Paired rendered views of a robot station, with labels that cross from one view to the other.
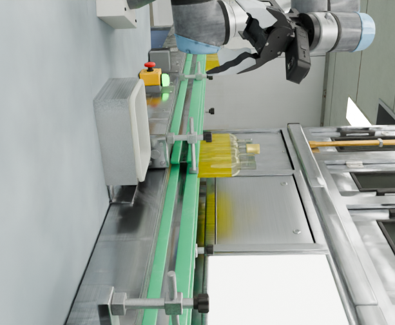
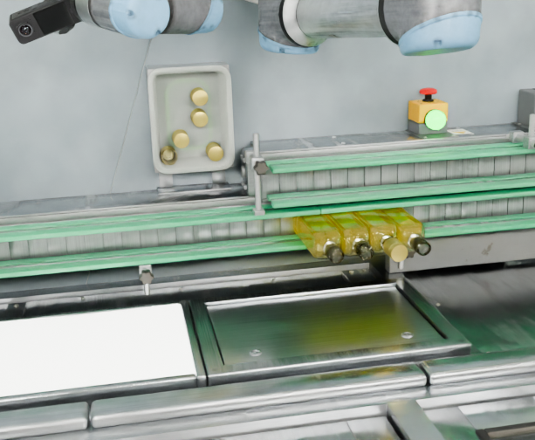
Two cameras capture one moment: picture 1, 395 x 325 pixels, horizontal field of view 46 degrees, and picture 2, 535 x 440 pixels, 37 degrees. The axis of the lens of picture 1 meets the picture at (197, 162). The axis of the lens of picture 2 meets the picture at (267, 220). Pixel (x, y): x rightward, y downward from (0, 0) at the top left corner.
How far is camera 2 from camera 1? 1.75 m
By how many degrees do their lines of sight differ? 71
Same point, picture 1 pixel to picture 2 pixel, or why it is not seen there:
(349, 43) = (103, 19)
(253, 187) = (376, 314)
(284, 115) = not seen: outside the picture
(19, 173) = not seen: outside the picture
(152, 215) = (133, 204)
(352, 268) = (168, 398)
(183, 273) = (38, 232)
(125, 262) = (49, 207)
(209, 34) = (267, 24)
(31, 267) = not seen: outside the picture
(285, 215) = (299, 343)
